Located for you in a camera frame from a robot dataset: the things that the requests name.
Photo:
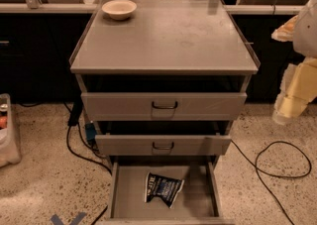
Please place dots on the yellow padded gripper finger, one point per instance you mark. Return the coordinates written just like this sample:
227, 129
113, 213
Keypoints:
297, 89
285, 32

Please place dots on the blue chip bag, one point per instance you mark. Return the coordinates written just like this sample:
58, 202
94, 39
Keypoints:
166, 188

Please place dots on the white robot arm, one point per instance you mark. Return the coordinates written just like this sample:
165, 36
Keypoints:
305, 34

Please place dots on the grey drawer cabinet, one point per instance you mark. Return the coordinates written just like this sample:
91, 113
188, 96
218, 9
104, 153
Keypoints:
167, 46

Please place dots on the grey bottom drawer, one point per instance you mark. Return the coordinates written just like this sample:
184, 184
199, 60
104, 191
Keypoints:
197, 204

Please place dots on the grey drawer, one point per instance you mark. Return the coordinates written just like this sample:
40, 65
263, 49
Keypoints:
141, 145
137, 106
197, 204

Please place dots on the grey middle drawer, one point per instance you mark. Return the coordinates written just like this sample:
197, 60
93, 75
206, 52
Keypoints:
141, 145

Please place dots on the grey top drawer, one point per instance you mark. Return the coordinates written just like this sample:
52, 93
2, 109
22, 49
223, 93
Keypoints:
137, 106

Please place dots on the white ceramic bowl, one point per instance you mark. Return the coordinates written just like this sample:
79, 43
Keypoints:
119, 10

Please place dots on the blue power adapter box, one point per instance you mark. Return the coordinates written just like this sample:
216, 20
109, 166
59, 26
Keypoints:
90, 132

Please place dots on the black power plug block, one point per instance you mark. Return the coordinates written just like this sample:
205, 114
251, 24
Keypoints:
75, 113

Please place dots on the clear plastic bin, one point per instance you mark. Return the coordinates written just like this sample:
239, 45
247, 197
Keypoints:
10, 135

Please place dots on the black top drawer handle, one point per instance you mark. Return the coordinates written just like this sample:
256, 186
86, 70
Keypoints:
165, 107

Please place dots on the black drawer handle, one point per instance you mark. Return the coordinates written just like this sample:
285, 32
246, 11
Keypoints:
163, 147
165, 107

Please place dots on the black middle drawer handle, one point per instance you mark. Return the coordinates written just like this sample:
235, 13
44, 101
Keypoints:
163, 147

